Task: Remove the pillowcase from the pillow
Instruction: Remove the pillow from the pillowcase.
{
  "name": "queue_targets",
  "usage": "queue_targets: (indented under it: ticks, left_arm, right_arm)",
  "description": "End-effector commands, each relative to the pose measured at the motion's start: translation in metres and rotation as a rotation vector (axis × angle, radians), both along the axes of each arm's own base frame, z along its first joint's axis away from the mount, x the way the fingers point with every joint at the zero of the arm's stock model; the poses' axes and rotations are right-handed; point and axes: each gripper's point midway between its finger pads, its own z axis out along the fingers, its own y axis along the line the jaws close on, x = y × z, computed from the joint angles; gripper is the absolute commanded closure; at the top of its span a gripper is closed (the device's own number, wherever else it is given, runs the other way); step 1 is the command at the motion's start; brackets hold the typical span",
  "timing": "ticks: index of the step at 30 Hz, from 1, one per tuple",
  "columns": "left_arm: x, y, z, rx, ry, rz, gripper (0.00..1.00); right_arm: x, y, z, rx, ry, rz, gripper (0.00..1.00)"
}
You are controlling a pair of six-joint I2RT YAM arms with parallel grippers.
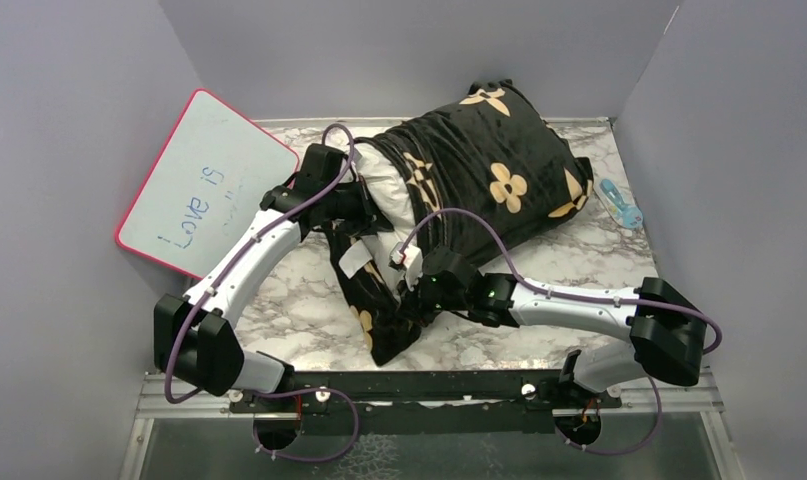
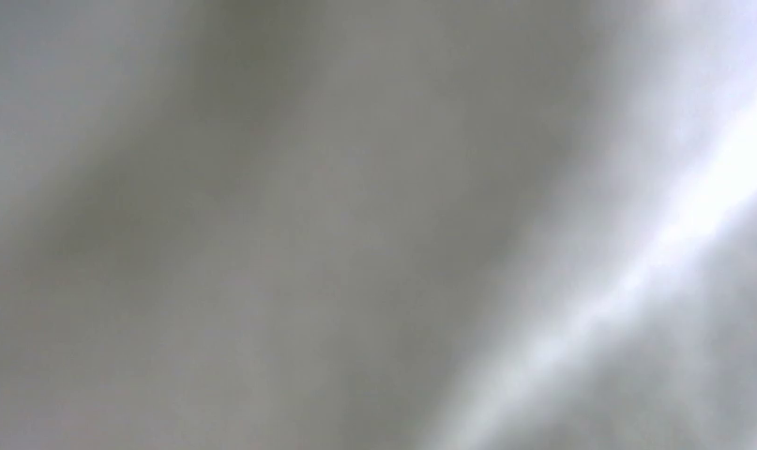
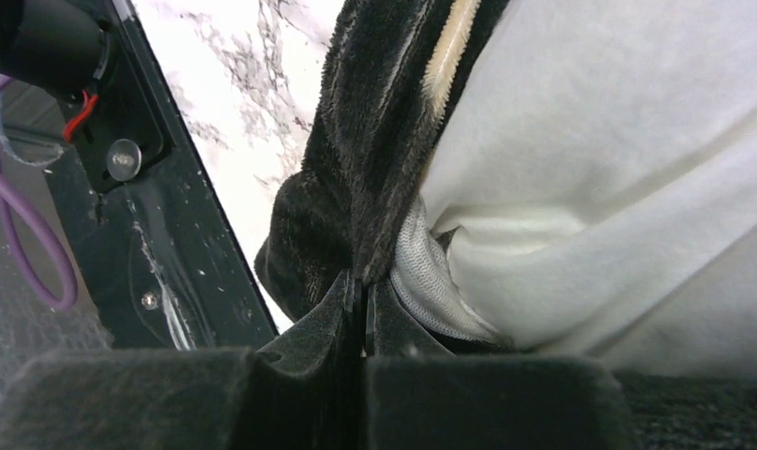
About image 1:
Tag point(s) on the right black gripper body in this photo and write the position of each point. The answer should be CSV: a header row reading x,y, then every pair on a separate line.
x,y
426,303

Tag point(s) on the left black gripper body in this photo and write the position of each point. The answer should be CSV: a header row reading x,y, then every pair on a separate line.
x,y
348,203

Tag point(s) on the white pillow insert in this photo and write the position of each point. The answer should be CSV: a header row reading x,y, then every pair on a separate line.
x,y
386,187

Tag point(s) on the black floral pillowcase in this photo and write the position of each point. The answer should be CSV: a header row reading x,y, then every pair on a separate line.
x,y
484,173

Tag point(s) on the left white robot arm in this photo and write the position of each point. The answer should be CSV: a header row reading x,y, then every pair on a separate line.
x,y
194,334

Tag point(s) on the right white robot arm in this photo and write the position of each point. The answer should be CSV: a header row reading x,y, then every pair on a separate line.
x,y
654,331

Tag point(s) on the pink framed whiteboard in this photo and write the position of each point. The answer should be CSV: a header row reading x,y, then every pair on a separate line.
x,y
204,188

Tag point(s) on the blue packaged small item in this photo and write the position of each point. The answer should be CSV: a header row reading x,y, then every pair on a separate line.
x,y
622,211

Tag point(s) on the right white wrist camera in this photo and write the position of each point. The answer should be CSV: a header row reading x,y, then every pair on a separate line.
x,y
409,260

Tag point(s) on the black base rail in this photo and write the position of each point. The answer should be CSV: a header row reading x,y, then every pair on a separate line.
x,y
421,402

